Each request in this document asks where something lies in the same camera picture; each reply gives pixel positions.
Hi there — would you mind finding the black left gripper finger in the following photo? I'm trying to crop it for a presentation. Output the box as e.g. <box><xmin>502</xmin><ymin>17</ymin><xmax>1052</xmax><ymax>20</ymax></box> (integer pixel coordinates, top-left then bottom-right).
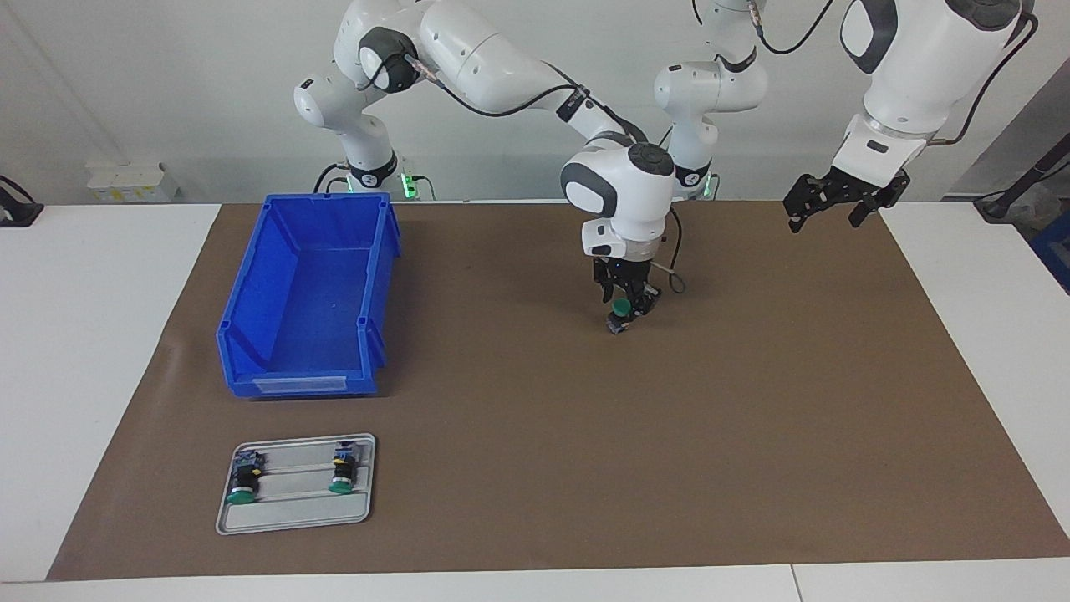
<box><xmin>847</xmin><ymin>191</ymin><xmax>889</xmax><ymax>228</ymax></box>
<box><xmin>783</xmin><ymin>174</ymin><xmax>833</xmax><ymax>235</ymax></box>

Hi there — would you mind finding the green push button yellow block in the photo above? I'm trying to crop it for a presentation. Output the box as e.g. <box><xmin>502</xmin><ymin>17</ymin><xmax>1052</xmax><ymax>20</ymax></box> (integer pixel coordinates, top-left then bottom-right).
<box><xmin>328</xmin><ymin>441</ymin><xmax>362</xmax><ymax>495</ymax></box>

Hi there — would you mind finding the green push button grey block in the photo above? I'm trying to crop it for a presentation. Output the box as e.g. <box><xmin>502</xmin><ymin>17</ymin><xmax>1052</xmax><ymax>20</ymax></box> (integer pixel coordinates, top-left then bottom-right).
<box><xmin>226</xmin><ymin>450</ymin><xmax>267</xmax><ymax>506</ymax></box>

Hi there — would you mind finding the black stand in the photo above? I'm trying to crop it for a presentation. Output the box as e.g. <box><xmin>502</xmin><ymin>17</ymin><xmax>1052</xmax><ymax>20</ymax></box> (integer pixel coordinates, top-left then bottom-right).
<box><xmin>974</xmin><ymin>134</ymin><xmax>1070</xmax><ymax>222</ymax></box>

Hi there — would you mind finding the brown table mat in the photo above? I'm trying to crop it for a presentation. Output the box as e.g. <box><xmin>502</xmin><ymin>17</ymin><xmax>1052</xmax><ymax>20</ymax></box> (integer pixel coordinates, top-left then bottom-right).
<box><xmin>46</xmin><ymin>199</ymin><xmax>1070</xmax><ymax>582</ymax></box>

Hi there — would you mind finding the blue crate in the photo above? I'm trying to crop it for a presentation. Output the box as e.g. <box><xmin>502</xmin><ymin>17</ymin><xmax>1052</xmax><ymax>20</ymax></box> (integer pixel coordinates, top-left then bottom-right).
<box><xmin>1030</xmin><ymin>209</ymin><xmax>1070</xmax><ymax>295</ymax></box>

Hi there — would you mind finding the blue plastic storage bin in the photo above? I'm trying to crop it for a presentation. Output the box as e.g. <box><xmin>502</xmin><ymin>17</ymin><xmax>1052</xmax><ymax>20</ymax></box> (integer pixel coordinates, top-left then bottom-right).
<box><xmin>216</xmin><ymin>192</ymin><xmax>402</xmax><ymax>399</ymax></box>

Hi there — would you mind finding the silver metal tray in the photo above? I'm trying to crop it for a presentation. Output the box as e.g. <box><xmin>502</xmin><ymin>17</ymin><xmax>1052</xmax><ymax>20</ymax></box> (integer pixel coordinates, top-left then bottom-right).
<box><xmin>216</xmin><ymin>433</ymin><xmax>377</xmax><ymax>536</ymax></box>

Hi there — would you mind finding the white background box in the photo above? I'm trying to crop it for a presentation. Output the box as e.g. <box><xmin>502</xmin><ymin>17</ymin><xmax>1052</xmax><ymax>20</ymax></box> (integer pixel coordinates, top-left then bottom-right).
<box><xmin>86</xmin><ymin>161</ymin><xmax>179</xmax><ymax>204</ymax></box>

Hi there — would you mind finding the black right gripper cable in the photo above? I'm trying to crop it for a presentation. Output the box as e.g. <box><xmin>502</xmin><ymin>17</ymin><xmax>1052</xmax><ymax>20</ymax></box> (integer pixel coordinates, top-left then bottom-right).
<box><xmin>401</xmin><ymin>50</ymin><xmax>686</xmax><ymax>293</ymax></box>

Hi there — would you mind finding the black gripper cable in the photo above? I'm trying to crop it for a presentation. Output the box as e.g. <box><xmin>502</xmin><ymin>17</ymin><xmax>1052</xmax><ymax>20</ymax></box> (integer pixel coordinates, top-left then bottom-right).
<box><xmin>401</xmin><ymin>50</ymin><xmax>686</xmax><ymax>293</ymax></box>
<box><xmin>748</xmin><ymin>0</ymin><xmax>1042</xmax><ymax>147</ymax></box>

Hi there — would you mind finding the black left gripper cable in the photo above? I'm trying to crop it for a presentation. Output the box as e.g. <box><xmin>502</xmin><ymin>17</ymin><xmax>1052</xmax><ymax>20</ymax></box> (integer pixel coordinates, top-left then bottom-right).
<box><xmin>748</xmin><ymin>0</ymin><xmax>1042</xmax><ymax>147</ymax></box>

